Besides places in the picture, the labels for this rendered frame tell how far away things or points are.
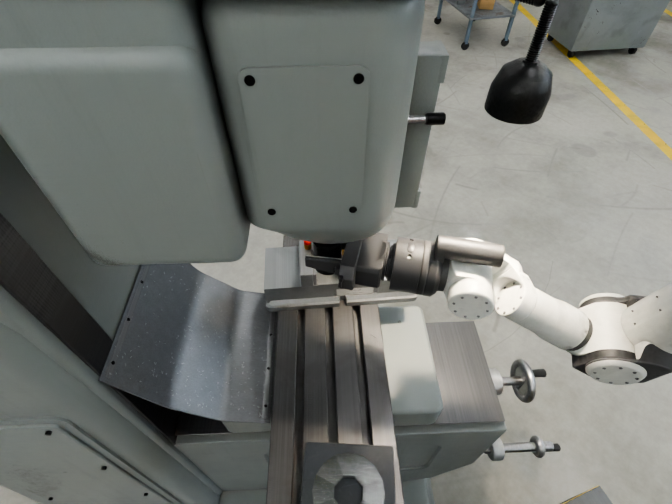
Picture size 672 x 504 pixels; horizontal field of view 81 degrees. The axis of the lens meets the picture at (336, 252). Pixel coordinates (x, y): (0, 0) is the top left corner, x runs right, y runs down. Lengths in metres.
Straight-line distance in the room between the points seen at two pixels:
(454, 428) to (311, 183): 0.78
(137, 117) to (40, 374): 0.43
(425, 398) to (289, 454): 0.33
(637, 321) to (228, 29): 0.65
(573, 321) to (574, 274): 1.83
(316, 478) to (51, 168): 0.45
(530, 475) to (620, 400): 0.57
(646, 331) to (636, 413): 1.51
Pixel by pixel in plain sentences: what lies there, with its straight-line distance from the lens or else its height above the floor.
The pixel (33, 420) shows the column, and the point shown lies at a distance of 0.84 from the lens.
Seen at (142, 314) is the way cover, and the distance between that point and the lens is 0.83.
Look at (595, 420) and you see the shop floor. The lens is 2.11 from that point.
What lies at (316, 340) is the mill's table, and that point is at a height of 0.96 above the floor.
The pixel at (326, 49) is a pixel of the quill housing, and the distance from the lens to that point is 0.36.
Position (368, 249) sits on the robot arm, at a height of 1.26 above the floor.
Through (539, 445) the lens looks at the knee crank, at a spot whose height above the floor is 0.57.
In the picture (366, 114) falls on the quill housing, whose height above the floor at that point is 1.53.
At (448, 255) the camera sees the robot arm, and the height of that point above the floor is 1.28.
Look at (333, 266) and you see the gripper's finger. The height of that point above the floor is 1.23.
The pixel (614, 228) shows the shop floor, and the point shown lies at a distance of 2.96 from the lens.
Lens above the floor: 1.72
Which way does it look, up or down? 49 degrees down
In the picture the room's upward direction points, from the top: straight up
